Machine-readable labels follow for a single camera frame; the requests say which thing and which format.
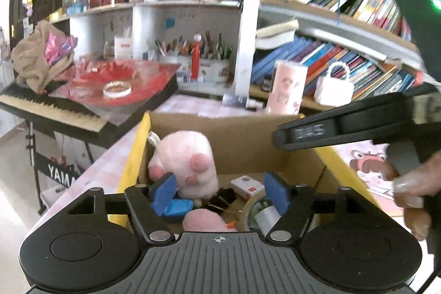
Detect white tape roll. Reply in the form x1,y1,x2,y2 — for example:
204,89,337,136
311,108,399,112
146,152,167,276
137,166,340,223
102,80,132,98

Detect white pen holders with brushes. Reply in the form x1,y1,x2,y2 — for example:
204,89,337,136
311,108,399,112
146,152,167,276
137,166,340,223
154,30,234,82

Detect white wooden bookshelf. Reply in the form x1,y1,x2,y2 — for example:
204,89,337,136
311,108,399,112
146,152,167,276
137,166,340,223
47,0,441,116

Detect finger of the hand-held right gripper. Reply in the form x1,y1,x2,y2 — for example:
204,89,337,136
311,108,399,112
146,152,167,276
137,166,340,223
271,92,420,153

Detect long row of blue books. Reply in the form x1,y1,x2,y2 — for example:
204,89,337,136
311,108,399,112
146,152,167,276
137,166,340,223
250,35,420,102

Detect brown cloth bundle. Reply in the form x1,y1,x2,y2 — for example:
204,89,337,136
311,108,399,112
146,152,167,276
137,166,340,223
10,20,75,94

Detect person's right hand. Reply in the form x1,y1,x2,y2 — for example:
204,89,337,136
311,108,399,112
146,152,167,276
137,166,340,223
385,151,437,240

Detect lying thick books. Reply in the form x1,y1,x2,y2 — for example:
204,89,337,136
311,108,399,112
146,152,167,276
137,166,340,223
254,17,300,50

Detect black electric piano keyboard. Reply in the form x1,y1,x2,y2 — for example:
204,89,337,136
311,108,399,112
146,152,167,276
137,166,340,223
0,72,180,149

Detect red figure pen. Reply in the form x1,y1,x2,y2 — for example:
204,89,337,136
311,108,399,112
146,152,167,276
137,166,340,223
192,33,202,80

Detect pink foil wrapper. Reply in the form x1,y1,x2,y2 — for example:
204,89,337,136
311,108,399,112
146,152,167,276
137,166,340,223
44,30,78,66

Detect white quilted pearl handbag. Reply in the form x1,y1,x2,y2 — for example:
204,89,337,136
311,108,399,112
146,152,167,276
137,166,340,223
314,61,355,106

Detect black binder clips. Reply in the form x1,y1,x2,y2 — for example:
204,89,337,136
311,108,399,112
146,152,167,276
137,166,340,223
206,188,238,214

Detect small rosy pink plush toy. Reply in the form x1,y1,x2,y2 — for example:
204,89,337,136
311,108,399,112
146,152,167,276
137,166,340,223
182,209,239,233

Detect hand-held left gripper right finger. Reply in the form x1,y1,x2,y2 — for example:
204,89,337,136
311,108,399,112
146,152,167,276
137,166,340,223
264,172,393,244

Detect yellowish clear tape roll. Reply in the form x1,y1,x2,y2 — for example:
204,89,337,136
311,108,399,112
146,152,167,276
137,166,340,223
241,192,283,233

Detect pink cylinder container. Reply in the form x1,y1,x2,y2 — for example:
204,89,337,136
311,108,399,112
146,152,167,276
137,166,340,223
265,60,308,115

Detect black keyboard stand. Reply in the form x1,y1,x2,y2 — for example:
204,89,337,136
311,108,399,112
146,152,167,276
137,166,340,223
25,121,94,216

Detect white box red label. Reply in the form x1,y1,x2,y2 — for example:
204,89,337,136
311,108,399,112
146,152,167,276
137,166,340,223
113,35,133,60

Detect blue flat box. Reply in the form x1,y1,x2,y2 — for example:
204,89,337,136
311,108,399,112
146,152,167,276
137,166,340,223
67,2,87,15

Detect yellow cardboard box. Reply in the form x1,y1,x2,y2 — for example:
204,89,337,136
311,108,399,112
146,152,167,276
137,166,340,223
108,111,380,237

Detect pink checked tablecloth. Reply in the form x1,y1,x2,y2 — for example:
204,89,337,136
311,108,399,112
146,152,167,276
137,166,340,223
26,95,408,240

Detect pale pink plush toy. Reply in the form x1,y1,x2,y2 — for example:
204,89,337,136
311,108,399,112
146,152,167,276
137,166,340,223
148,131,220,200

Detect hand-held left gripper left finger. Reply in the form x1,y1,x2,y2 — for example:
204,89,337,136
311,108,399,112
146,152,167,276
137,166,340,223
48,172,177,244

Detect red plastic wrapped package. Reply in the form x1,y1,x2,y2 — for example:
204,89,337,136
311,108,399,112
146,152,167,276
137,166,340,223
51,59,182,107

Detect slanted row of colourful books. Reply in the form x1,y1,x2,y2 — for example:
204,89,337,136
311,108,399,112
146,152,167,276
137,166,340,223
308,0,415,40

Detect white red card box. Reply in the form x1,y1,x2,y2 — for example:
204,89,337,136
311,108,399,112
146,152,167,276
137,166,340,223
230,176,265,197

